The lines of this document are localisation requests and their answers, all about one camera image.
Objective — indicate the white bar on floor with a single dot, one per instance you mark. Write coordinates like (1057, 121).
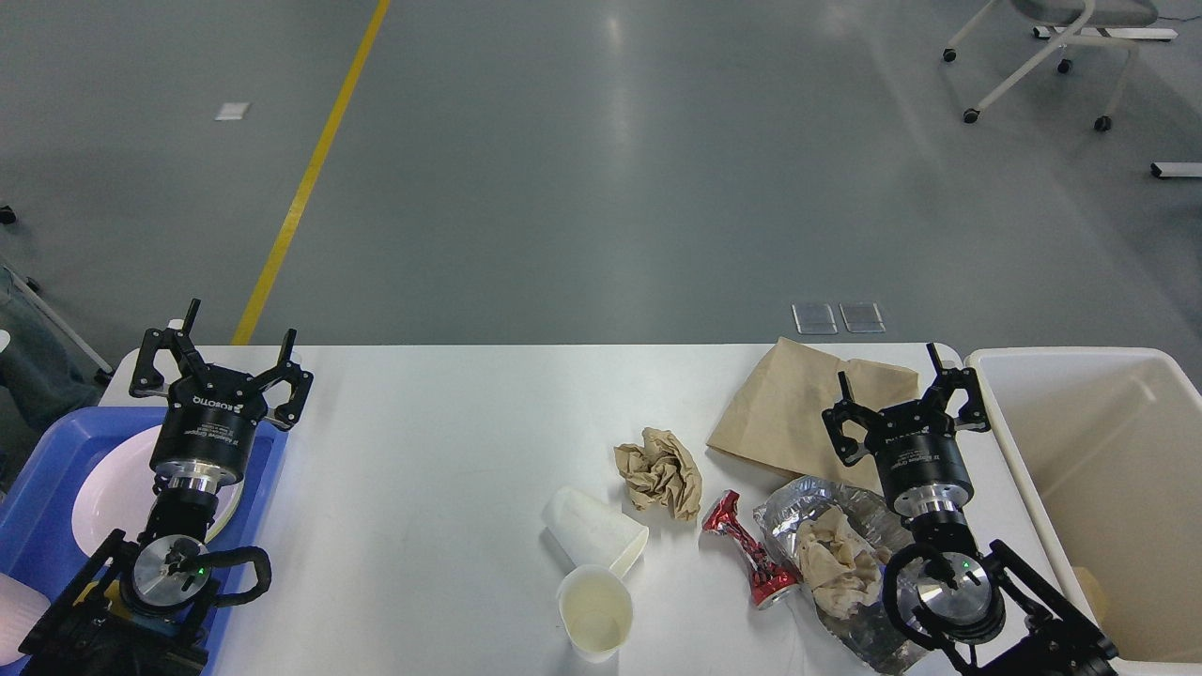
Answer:
(1176, 170)

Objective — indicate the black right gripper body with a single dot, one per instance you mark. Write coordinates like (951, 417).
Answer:
(923, 472)

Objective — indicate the crumpled tissue in bag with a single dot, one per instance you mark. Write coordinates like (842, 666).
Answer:
(843, 570)

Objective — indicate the clear floor plate right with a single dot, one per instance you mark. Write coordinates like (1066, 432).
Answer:
(862, 317)

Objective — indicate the person in jeans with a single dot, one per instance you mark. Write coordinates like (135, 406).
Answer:
(44, 382)

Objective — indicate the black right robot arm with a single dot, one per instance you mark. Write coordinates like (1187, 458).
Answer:
(989, 613)

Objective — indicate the white office chair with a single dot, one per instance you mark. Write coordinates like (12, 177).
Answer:
(1077, 23)

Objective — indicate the cream plastic bin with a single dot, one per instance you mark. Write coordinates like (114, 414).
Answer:
(1105, 446)

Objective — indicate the crumpled brown paper ball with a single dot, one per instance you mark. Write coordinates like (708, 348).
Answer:
(660, 470)

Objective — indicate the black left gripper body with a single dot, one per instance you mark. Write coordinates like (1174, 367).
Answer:
(203, 431)

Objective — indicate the white paper cup lying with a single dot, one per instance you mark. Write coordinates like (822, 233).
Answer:
(592, 532)

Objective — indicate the pink plate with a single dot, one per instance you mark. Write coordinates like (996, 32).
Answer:
(118, 493)

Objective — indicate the clear floor plate left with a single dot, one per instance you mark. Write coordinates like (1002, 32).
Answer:
(815, 319)

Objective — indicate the blue plastic tray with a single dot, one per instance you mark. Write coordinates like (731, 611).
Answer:
(37, 544)

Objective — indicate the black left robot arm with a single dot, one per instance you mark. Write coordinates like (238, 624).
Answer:
(138, 605)

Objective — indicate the brown paper bag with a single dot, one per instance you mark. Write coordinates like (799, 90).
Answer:
(776, 417)

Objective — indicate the white paper cup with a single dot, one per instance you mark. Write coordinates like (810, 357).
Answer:
(592, 532)
(596, 610)

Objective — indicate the clear floor plate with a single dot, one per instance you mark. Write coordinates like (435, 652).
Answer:
(815, 319)
(862, 317)

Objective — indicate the light green plate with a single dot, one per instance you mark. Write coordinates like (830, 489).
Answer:
(228, 498)

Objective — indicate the silver foil bag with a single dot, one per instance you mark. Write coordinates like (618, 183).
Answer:
(867, 633)

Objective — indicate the crushed red can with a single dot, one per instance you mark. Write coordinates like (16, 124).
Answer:
(768, 581)

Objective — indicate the pink mug dark inside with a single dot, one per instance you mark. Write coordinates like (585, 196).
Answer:
(21, 608)

